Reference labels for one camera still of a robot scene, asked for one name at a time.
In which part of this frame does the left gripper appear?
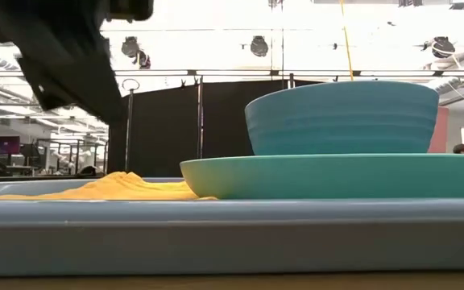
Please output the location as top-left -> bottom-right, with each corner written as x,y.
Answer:
0,0 -> 155,126

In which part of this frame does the yellow cloth napkin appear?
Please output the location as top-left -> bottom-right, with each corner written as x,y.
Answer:
0,171 -> 219,201

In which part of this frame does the blue plastic tray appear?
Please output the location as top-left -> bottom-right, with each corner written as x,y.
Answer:
0,176 -> 464,277

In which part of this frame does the blue ribbed bowl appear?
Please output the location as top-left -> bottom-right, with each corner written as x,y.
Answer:
244,80 -> 441,157

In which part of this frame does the teal plate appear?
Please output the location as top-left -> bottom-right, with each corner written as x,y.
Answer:
179,152 -> 464,201

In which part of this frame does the dark ceiling device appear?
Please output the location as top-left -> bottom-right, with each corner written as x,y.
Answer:
249,35 -> 270,58
431,35 -> 457,60
120,35 -> 152,70

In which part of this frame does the black partition screen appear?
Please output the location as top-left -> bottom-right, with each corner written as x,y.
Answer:
106,79 -> 325,178

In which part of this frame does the purple-lit monitor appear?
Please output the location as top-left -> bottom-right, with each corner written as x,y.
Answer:
0,135 -> 22,156

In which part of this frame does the ring-topped metal stand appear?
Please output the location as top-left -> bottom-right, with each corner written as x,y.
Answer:
121,77 -> 141,174

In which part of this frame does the background black frame rig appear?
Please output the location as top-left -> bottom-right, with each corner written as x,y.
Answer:
34,138 -> 108,176

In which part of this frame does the grey horizontal overhead rail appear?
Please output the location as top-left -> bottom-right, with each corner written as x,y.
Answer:
110,68 -> 464,78

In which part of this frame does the yellow cable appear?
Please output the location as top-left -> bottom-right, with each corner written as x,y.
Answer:
338,0 -> 356,81

